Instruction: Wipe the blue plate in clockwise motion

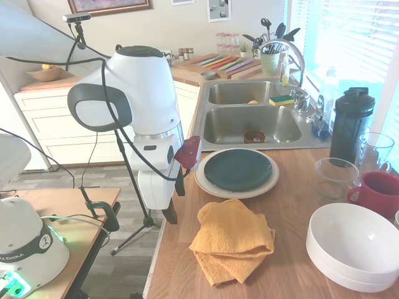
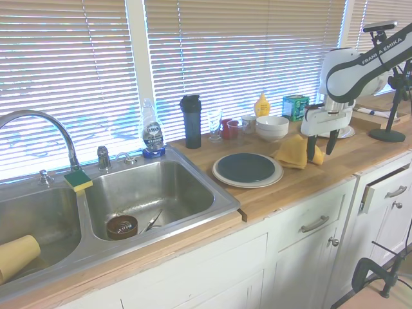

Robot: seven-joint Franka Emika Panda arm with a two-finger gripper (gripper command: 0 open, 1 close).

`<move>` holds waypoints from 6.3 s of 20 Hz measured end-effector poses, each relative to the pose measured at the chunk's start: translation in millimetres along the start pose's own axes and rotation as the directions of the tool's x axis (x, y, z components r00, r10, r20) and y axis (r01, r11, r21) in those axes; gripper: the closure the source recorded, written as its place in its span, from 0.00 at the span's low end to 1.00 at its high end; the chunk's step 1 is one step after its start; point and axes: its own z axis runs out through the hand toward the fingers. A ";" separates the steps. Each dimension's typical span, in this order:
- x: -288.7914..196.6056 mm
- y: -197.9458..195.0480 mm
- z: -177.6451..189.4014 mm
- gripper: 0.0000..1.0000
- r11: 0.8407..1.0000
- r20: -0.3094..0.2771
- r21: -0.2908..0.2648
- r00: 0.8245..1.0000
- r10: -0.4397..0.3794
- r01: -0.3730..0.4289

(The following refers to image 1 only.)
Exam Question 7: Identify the red knife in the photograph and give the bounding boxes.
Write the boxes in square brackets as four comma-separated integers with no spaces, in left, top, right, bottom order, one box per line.
[211,57,239,70]

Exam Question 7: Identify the green utensil holder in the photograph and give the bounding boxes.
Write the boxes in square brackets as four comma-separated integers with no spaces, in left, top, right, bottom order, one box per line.
[259,51,281,77]

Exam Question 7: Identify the yellow and green sponge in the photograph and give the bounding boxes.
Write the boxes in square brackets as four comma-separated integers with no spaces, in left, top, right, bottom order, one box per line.
[269,94,296,108]

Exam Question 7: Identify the orange terry cloth towel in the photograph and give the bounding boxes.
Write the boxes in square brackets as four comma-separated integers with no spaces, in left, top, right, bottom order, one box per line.
[189,199,277,288]

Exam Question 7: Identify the white shaker drawer cabinet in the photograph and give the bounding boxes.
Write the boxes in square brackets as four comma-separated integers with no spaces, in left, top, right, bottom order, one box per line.
[13,80,201,173]

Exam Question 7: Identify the wooden fruit bowl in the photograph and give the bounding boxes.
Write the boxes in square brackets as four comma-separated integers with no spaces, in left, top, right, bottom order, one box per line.
[26,64,65,83]

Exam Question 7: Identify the dark red wrist camera mount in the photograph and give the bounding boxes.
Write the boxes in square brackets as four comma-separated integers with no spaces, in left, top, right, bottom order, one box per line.
[173,136,203,171]

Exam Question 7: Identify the white window blinds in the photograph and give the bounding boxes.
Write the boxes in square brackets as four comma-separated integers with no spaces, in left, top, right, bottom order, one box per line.
[289,0,399,125]

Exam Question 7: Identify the clear Dawn dish soap bottle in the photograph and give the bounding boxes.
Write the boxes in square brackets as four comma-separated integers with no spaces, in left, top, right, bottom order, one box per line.
[311,66,338,140]

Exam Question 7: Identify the clear plastic cup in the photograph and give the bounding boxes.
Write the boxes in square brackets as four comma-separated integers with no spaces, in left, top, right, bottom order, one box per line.
[314,158,362,201]

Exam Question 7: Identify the dark C-clamp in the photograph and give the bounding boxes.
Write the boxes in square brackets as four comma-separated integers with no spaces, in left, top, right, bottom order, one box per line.
[79,184,121,233]

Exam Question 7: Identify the chrome gooseneck faucet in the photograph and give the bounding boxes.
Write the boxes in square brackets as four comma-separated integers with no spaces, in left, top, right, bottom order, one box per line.
[259,39,307,94]

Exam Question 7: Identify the white ceramic bowl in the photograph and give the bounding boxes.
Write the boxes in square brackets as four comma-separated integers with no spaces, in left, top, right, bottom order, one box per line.
[307,249,399,293]
[305,202,399,280]

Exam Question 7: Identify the black spatula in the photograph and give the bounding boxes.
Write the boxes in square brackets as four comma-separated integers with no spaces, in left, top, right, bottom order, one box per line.
[273,22,287,46]

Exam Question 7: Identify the framed wall picture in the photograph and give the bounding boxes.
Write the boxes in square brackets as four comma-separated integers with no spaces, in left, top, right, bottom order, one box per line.
[67,0,154,18]

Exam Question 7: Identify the purple knife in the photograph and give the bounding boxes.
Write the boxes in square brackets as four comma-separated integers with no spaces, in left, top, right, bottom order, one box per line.
[224,59,251,75]

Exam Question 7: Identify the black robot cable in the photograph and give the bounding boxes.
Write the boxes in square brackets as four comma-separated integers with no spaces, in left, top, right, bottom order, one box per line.
[0,43,190,182]

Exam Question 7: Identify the orange knife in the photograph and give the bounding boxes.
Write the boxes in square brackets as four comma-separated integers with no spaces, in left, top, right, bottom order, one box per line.
[203,55,233,69]

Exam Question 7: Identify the grey camera on stand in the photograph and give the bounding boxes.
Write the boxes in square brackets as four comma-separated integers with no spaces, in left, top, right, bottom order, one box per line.
[62,13,92,24]

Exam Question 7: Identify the black slotted spoon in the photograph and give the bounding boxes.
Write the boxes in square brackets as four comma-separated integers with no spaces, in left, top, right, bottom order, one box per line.
[261,17,272,44]

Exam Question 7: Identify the red mug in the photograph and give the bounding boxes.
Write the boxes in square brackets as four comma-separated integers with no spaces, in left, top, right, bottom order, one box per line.
[347,171,399,219]

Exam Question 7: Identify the brown bowl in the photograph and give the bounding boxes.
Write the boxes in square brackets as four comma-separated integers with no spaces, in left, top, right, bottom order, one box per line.
[243,130,266,145]

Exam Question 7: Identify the green knife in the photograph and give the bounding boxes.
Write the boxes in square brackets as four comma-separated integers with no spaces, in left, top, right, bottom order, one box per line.
[218,57,242,72]

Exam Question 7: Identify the clear bottle with yellow liquid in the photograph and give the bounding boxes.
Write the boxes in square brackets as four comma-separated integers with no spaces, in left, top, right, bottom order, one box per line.
[279,52,291,86]

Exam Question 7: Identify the wooden cutting board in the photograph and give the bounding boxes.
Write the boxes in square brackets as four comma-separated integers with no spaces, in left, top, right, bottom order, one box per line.
[175,52,263,81]

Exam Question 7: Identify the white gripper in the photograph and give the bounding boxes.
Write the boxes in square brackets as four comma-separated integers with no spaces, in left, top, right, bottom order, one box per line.
[130,133,187,225]

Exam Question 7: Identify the clear drinking glass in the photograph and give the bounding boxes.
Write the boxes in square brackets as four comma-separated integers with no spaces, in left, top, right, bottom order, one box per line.
[355,133,395,175]

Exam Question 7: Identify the chrome faucet handle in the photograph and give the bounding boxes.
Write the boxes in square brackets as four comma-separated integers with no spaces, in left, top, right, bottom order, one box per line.
[292,88,311,113]

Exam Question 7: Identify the dark blue plate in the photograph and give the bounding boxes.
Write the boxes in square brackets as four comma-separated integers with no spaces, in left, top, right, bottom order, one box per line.
[203,149,273,191]

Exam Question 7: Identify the black shaker bottle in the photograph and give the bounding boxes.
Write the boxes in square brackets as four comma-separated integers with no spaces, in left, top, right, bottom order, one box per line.
[329,87,376,168]

